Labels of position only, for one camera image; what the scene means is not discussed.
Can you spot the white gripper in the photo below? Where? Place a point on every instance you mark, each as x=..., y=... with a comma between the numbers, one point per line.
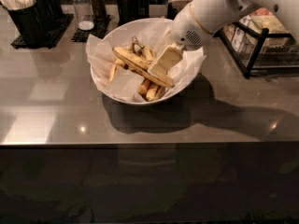
x=186, y=29

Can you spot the yellow banana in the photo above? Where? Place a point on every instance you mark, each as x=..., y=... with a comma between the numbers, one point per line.
x=141, y=66

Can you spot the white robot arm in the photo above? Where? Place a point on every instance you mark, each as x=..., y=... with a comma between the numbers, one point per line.
x=287, y=11

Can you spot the banana with green stem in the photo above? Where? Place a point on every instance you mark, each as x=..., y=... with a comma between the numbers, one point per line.
x=145, y=52

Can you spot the white bowl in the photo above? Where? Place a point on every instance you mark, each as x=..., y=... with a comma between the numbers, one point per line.
x=112, y=38

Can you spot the right greenish banana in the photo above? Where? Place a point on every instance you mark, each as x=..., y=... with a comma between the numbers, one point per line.
x=160, y=93

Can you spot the bottom small banana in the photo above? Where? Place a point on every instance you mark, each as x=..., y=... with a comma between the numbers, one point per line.
x=148, y=89

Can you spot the left lower banana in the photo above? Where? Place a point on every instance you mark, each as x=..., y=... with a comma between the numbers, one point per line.
x=118, y=63

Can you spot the white paper liner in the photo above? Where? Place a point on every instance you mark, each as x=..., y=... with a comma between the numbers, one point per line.
x=102, y=59

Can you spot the black stirrer holder cup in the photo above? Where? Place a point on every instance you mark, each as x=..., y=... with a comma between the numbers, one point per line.
x=131, y=10

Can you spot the small black rubber mat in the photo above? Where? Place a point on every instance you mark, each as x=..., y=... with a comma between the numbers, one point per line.
x=99, y=30

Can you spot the dark pepper shaker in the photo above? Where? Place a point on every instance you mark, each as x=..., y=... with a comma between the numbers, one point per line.
x=99, y=9

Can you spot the glass salt shaker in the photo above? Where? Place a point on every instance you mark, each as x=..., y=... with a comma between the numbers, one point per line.
x=83, y=14

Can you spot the left black rubber mat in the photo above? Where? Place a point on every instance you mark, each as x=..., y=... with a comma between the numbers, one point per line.
x=39, y=39

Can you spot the rear black utensil cup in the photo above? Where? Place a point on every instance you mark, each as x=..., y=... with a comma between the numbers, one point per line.
x=49, y=11

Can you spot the black utensil cup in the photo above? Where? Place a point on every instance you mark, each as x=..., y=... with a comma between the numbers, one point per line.
x=24, y=14
x=49, y=11

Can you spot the front black utensil cup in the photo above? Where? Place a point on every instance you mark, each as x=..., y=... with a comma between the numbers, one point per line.
x=24, y=14

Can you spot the black wire packet rack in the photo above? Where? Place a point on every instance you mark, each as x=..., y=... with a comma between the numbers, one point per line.
x=260, y=44

